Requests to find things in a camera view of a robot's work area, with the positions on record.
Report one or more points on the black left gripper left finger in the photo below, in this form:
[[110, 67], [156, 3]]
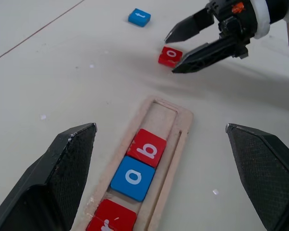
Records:
[[50, 183]]

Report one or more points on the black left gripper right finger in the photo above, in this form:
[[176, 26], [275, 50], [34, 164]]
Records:
[[267, 173]]

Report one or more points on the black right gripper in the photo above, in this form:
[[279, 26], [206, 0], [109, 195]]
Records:
[[238, 21]]

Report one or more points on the red letter o block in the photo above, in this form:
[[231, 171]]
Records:
[[165, 56]]

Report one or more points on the blue letter t block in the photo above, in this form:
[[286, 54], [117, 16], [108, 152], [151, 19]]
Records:
[[139, 16]]

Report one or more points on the blue tile letter a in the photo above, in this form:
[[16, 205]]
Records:
[[120, 180]]

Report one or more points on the red letter r block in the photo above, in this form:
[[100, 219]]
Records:
[[120, 216]]

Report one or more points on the long wooden letter tray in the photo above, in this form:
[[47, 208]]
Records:
[[183, 122]]

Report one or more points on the red letter b block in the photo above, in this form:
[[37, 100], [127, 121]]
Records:
[[156, 142]]

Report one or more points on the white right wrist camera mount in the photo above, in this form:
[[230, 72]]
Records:
[[263, 21]]

